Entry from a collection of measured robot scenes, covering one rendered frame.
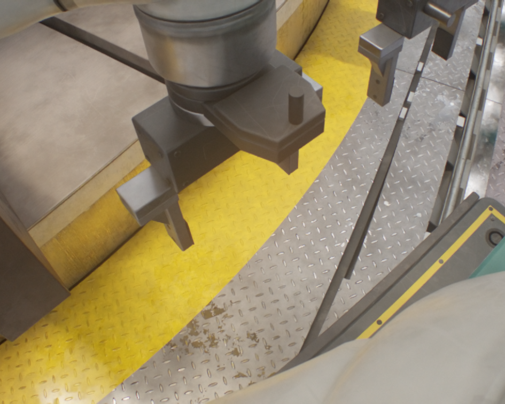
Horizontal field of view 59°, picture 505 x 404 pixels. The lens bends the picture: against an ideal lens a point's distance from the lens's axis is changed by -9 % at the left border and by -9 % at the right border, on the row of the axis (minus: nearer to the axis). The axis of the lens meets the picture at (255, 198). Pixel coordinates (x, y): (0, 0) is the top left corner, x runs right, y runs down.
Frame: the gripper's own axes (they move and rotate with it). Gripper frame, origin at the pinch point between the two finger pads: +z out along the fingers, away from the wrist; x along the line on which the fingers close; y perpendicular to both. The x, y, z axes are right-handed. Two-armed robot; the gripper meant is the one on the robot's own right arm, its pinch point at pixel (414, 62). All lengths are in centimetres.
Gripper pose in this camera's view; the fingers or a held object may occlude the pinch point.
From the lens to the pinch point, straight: 61.4
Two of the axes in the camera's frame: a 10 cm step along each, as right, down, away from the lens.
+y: 6.4, 6.2, -4.5
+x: 7.7, -5.6, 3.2
